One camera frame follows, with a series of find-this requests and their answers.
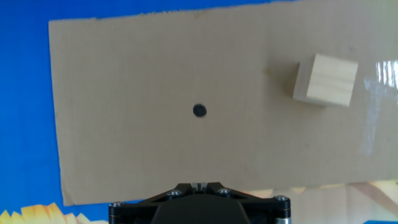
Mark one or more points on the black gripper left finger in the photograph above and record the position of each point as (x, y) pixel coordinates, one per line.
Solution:
(140, 205)

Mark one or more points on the blue mountain print cloth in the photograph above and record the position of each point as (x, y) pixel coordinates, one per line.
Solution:
(25, 93)

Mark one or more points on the brown cardboard sheet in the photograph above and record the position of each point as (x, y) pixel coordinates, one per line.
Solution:
(124, 93)

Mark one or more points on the small wooden block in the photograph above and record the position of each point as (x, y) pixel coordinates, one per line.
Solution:
(329, 81)

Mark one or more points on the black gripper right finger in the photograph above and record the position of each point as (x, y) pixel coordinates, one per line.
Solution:
(264, 205)

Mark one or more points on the clear tape patch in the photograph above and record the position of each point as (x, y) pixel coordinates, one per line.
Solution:
(385, 74)

